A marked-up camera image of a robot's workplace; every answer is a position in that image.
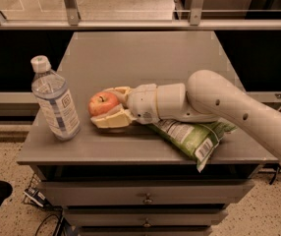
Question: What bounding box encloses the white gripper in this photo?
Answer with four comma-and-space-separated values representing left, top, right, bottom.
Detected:
90, 84, 159, 129

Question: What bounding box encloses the red apple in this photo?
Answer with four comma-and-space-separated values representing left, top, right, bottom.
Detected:
87, 91, 119, 117

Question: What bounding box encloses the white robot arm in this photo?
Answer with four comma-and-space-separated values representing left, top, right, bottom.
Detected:
87, 70, 281, 162

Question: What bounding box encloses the clear plastic water bottle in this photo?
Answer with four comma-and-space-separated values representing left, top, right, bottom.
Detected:
30, 55, 80, 141

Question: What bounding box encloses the grey drawer cabinet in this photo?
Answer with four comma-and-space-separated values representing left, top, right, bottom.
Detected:
18, 31, 276, 236

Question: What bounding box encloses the green chip bag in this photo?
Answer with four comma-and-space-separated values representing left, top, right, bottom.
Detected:
147, 120, 237, 172

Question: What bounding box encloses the top drawer brass knob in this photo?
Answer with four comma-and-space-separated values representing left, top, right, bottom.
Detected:
142, 194, 153, 205

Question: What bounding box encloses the drawer brass knob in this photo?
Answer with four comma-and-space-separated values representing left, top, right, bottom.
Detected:
142, 219, 151, 228
142, 194, 153, 205

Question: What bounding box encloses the power strip on floor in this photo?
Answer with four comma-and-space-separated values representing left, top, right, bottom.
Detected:
24, 187, 46, 207

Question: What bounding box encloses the metal window railing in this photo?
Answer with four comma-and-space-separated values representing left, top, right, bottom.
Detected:
0, 0, 281, 30

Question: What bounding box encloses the black floor cable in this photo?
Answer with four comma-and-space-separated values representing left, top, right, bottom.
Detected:
33, 206, 66, 236

